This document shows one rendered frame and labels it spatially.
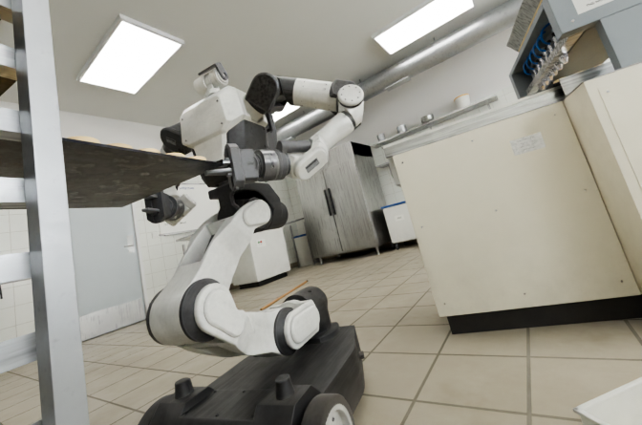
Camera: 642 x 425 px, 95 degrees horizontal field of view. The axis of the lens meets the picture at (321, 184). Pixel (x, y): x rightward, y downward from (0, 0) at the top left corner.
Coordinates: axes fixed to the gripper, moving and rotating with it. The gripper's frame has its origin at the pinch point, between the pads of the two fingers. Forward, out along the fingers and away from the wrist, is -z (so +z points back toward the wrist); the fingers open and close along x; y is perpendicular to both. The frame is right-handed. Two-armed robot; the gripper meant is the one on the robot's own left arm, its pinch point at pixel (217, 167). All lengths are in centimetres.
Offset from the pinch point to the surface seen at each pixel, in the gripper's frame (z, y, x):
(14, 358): -31.7, 24.4, -27.3
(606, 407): 45, 47, -62
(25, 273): -30.7, 23.7, -18.7
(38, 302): -29.6, 24.8, -22.2
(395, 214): 367, -273, -15
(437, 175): 98, -5, -8
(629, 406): 50, 49, -64
